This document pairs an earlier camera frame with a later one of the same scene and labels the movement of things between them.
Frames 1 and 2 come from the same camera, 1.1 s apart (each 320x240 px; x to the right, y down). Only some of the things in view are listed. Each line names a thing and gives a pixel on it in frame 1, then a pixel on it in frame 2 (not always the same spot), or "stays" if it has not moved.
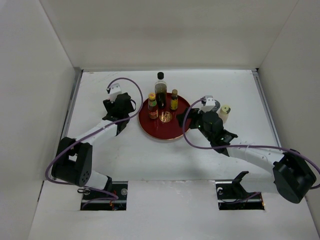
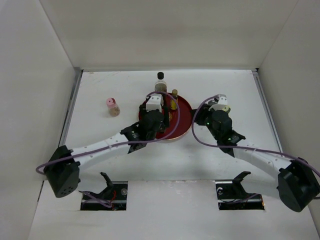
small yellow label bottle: [174, 99] stays
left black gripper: [110, 106] to [143, 110]
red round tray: [166, 126] stays
